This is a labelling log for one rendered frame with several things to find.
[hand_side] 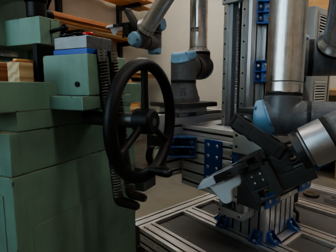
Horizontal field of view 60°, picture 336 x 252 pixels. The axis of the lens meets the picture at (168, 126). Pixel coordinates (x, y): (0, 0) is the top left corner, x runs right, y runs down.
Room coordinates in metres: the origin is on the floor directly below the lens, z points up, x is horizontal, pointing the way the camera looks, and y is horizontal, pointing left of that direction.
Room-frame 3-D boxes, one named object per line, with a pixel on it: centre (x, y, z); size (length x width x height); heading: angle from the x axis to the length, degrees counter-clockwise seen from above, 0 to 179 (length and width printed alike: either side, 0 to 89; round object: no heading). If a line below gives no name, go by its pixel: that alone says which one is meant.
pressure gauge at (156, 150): (0.96, 0.05, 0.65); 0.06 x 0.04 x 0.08; 153
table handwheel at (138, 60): (0.71, 0.12, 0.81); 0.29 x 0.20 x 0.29; 153
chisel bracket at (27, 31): (0.84, 0.37, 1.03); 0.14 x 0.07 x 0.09; 63
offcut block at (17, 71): (0.62, 0.31, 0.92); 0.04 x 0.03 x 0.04; 160
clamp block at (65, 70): (0.72, 0.20, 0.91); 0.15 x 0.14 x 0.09; 153
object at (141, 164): (1.00, 0.11, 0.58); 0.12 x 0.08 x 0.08; 63
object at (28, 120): (0.80, 0.30, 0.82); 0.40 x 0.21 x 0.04; 153
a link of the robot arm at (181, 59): (1.36, -0.07, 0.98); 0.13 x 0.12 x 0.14; 145
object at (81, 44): (0.72, 0.19, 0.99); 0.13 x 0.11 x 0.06; 153
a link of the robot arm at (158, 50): (1.60, 0.08, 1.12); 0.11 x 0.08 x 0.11; 145
